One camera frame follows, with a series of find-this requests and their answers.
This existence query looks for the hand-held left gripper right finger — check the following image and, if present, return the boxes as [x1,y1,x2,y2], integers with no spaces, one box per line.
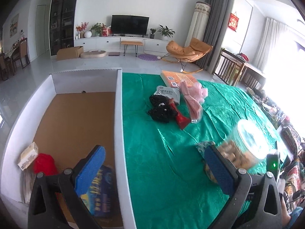
[204,145,283,229]

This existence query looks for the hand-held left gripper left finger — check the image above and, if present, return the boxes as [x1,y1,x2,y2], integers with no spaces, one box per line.
[28,144,106,229]

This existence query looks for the blue yellow roll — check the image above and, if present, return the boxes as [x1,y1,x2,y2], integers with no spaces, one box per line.
[80,164,116,218]

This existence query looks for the clear plastic snack jar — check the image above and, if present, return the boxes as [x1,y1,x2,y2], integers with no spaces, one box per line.
[205,119,277,185]

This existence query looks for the red mesh bundle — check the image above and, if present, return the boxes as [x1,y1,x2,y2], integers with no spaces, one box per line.
[33,153,58,176]

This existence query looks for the white cardboard box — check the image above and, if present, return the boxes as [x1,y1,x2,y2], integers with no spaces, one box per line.
[0,67,138,229]

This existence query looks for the red packet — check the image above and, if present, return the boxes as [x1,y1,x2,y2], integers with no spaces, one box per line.
[169,101,192,130]

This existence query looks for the small beige carton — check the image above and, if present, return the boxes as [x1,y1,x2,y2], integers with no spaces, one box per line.
[18,142,39,171]

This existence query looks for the pink towel packet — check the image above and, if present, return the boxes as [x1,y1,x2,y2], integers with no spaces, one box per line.
[179,80,204,124]

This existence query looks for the black cloth bundle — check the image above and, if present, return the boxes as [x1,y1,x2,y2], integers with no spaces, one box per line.
[149,94,169,107]
[147,105,177,124]

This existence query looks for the grey white plastic packet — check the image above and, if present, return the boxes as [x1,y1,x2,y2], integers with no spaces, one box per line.
[153,85,181,106]

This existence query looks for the person's right forearm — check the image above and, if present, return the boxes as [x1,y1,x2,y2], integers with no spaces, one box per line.
[280,194,293,225]

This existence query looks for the floral sofa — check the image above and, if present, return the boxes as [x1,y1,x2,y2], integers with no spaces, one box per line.
[278,123,305,221]

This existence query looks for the green satin tablecloth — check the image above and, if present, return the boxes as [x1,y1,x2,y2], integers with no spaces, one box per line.
[121,72,290,229]

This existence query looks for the cluttered side table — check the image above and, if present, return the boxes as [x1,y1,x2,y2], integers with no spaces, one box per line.
[245,88,287,130]

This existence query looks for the wooden crib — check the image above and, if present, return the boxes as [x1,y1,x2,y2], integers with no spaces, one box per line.
[213,48,266,89]

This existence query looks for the orange book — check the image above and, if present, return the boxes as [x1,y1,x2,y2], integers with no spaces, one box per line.
[160,70,198,88]

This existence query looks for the beige round floor cushion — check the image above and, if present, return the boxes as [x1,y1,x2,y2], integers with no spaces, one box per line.
[80,50,108,59]

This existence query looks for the brown cardboard box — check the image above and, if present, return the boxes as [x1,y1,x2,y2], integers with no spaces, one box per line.
[56,45,84,61]

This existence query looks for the white sheer curtain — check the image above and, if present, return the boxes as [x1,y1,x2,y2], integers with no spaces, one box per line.
[252,16,287,72]

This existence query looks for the purple round mat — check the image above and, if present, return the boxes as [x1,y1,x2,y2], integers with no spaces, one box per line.
[137,54,159,62]

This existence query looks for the orange rocking lounge chair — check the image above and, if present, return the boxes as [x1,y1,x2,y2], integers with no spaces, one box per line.
[160,37,213,74]

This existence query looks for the white television cabinet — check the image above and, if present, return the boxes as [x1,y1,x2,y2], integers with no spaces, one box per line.
[74,36,172,54]

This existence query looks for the wooden stool with metal legs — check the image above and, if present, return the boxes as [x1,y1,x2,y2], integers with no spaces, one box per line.
[120,40,144,57]

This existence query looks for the wooden dining chair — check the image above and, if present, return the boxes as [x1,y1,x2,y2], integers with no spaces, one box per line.
[11,37,31,70]

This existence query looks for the leafy plant with red blooms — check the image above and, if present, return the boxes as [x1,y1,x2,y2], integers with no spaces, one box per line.
[90,22,105,38]

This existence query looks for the red flowers in vase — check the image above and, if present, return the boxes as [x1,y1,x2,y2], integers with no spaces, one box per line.
[75,22,89,40]

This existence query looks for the grey curtain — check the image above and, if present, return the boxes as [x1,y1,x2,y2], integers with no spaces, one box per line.
[196,0,230,73]

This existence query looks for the white door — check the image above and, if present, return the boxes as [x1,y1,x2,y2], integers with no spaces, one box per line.
[35,4,47,60]

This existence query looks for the large potted green plant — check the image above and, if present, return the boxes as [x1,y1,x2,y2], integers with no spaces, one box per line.
[157,25,176,41]

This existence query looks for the covered standing air conditioner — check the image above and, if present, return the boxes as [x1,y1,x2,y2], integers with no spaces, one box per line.
[184,1,211,47]

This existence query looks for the black television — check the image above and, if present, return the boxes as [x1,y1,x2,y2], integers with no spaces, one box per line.
[111,15,150,35]

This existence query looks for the black glass display cabinet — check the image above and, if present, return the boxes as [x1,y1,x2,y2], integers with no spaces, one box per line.
[49,0,79,57]

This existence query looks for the red wall hanging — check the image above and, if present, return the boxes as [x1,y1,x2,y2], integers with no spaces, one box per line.
[228,12,239,32]

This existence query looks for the framed wall picture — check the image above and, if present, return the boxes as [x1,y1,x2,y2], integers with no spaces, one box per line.
[9,13,20,38]

